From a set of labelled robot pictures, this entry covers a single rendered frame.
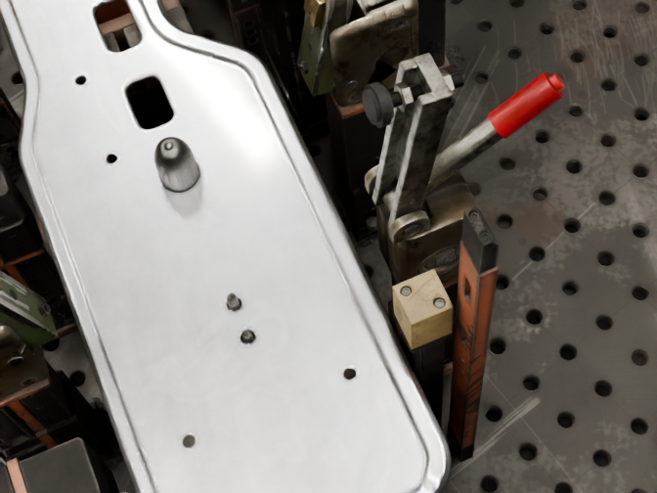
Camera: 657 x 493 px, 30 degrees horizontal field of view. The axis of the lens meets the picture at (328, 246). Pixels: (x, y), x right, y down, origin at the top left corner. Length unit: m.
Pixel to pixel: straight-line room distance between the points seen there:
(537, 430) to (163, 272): 0.44
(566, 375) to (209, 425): 0.45
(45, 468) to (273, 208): 0.27
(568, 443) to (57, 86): 0.59
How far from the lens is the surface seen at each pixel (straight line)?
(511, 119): 0.87
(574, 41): 1.43
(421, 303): 0.88
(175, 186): 1.00
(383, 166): 0.88
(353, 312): 0.95
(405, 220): 0.89
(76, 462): 0.96
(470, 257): 0.79
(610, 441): 1.24
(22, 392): 1.05
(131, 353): 0.96
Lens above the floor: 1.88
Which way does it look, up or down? 65 degrees down
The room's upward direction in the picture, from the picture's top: 9 degrees counter-clockwise
